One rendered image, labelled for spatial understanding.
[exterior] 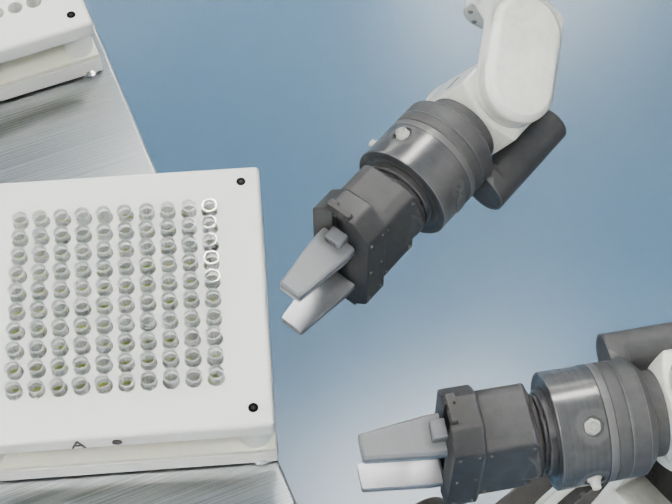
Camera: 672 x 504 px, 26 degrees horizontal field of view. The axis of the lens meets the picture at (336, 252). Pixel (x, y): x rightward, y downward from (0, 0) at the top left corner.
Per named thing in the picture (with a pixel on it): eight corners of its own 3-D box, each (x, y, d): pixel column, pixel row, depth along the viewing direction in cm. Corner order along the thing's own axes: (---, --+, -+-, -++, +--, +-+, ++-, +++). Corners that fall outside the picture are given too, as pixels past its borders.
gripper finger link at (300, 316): (306, 335, 114) (356, 282, 117) (275, 313, 115) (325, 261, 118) (307, 345, 115) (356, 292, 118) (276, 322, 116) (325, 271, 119)
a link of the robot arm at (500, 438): (464, 479, 98) (634, 449, 100) (433, 355, 103) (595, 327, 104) (452, 544, 109) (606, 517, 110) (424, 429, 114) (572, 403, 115)
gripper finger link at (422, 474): (363, 496, 107) (446, 481, 108) (355, 456, 109) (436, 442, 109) (363, 504, 108) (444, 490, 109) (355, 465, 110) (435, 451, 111)
